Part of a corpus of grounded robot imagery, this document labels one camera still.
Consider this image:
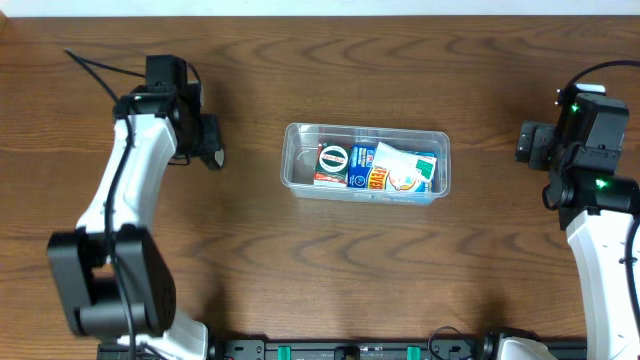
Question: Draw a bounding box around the dark syrup bottle white cap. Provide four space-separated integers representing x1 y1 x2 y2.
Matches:
206 148 225 170

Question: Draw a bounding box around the white green medicine box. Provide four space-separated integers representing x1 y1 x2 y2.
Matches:
373 142 437 181

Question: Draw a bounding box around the clear plastic container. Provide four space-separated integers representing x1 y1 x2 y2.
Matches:
280 123 452 206

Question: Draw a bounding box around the red Panadol box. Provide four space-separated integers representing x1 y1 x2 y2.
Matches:
313 167 348 187

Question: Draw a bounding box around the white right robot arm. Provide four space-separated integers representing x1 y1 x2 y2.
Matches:
515 84 639 359

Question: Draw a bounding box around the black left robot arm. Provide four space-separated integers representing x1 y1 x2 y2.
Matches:
47 55 225 359

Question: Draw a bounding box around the green ointment box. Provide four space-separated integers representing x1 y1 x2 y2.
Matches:
315 143 351 176

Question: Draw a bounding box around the blue Kool Fever box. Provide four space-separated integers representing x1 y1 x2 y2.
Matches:
347 145 437 193

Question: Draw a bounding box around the black mounting rail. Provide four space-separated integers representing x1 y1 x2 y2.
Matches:
97 338 587 360

